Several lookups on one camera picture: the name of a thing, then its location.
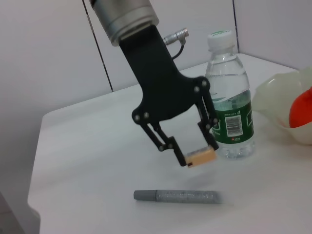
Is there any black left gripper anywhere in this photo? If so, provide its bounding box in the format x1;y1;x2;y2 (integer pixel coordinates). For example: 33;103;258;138
118;24;219;168

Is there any beige eraser with barcode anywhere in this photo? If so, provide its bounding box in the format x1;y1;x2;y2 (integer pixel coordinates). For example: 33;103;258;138
184;145;217;169

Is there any clear bottle with green label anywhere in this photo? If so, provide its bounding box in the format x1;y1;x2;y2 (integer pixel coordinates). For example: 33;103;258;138
204;29;256;161

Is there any grey marker pen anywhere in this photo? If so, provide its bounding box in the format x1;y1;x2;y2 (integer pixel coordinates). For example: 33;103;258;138
133;189;225;205

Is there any pale green glass fruit plate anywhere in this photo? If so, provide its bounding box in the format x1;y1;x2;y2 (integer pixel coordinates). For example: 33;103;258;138
252;65;312;146

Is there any left gripper silver plug stub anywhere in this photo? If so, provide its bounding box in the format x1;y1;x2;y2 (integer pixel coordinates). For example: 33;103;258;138
163;28;190;46

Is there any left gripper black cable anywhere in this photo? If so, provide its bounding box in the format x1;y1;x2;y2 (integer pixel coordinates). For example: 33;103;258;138
172;41;186;60

